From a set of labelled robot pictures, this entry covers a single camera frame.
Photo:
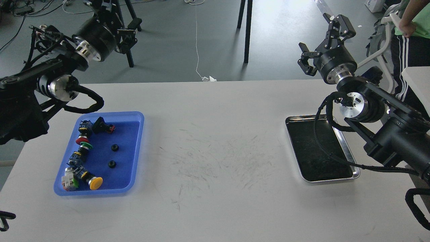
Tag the yellow push button switch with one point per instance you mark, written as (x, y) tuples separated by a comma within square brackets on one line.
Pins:
[(91, 180)]

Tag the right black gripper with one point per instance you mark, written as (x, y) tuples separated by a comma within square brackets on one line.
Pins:
[(331, 53)]

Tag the red push button switch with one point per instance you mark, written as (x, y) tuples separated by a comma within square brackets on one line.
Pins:
[(85, 129)]

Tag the blue plastic tray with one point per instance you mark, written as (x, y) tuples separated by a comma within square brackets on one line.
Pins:
[(127, 134)]

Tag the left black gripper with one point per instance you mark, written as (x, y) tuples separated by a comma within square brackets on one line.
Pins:
[(99, 37)]

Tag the green push button switch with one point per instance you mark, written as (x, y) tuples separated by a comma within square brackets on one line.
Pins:
[(83, 149)]

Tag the black red connector part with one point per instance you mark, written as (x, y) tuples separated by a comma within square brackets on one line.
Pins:
[(101, 126)]

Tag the white box on floor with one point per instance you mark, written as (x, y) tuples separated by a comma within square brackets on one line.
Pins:
[(374, 5)]

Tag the black stand leg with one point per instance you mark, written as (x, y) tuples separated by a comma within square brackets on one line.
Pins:
[(248, 4), (125, 35)]

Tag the metal tray with black mat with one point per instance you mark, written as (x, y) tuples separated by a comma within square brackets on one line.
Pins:
[(314, 164)]

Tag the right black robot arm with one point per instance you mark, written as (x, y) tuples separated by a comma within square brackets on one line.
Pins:
[(395, 133)]

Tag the black stand leg left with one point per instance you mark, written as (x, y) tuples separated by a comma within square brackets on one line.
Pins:
[(125, 35)]

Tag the white side table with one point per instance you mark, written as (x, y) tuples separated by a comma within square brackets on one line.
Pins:
[(418, 79)]

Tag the black stand leg right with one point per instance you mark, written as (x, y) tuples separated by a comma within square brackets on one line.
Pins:
[(248, 4)]

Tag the white chair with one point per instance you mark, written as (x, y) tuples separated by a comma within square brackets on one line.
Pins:
[(380, 41)]

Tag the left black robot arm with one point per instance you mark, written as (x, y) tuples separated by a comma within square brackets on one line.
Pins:
[(45, 85)]

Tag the person in green shirt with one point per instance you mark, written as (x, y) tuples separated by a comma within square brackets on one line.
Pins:
[(410, 48)]

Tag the small black gear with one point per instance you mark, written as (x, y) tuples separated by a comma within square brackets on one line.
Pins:
[(112, 164), (114, 147)]

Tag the white green terminal block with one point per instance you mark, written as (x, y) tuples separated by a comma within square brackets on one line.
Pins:
[(69, 180)]

